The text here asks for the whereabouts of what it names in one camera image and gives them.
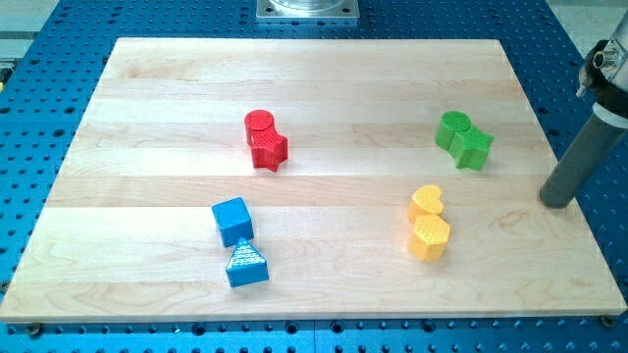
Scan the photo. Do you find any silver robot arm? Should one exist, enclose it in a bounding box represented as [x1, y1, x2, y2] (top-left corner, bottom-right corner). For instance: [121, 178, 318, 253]
[576, 14, 627, 129]

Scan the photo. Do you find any red star block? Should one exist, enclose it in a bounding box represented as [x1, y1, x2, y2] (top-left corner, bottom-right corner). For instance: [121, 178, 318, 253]
[248, 128, 288, 172]

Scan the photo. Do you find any red cylinder block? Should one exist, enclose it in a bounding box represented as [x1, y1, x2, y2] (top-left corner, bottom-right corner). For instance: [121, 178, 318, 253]
[244, 110, 275, 146]

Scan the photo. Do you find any blue cube block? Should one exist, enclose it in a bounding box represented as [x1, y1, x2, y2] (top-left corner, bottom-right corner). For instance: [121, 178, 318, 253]
[211, 197, 254, 247]

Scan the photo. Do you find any wooden board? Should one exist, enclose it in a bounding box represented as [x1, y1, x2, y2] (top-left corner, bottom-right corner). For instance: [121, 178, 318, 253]
[1, 37, 626, 323]

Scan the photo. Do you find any blue triangle block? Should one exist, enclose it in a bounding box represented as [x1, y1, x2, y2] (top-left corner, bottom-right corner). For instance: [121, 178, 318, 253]
[226, 237, 269, 287]

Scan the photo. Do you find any yellow heart block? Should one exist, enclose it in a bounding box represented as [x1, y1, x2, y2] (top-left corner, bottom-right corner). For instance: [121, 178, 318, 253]
[407, 184, 445, 223]

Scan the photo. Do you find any yellow hexagon block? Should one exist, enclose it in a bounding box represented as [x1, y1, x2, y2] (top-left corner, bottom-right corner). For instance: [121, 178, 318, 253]
[407, 215, 450, 261]

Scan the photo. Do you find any green cylinder block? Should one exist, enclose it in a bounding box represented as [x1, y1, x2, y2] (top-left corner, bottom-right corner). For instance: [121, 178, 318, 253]
[435, 111, 471, 150]

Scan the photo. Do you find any green star block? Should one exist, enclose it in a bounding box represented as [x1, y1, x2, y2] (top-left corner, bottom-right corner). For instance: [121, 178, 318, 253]
[448, 126, 495, 171]

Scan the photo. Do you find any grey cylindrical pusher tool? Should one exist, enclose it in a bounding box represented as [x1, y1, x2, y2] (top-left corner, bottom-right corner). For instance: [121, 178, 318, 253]
[539, 113, 627, 208]

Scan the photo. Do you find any blue perforated table plate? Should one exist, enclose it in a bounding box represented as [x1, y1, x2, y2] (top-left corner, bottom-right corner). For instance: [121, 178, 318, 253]
[1, 1, 627, 352]

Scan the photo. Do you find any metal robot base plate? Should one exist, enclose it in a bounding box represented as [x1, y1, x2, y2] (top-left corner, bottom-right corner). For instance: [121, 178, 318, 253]
[255, 0, 360, 23]

